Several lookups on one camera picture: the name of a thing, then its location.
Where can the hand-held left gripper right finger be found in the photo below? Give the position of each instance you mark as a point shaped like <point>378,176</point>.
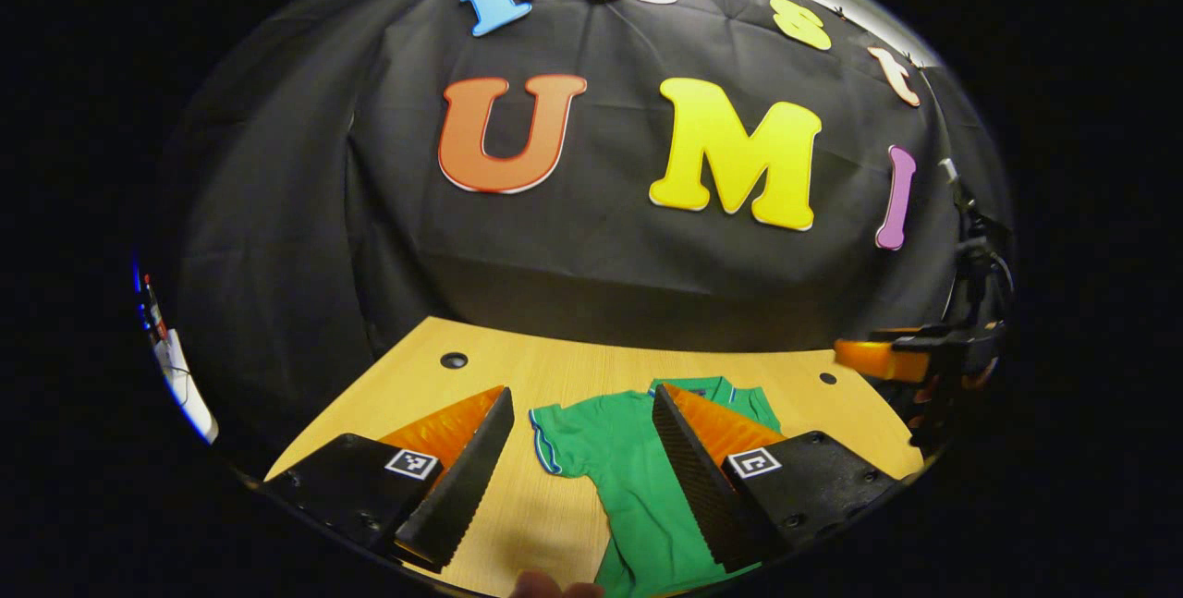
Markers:
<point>698,487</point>

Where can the green T-shirt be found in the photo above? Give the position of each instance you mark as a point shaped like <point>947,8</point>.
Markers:
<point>628,459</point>

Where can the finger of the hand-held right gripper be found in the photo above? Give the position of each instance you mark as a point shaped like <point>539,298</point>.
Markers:
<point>878,358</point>

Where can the black backdrop cloth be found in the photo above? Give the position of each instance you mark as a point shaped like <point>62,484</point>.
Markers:
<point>601,265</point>

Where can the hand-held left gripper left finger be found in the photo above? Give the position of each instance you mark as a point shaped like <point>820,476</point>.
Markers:
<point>467,487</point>

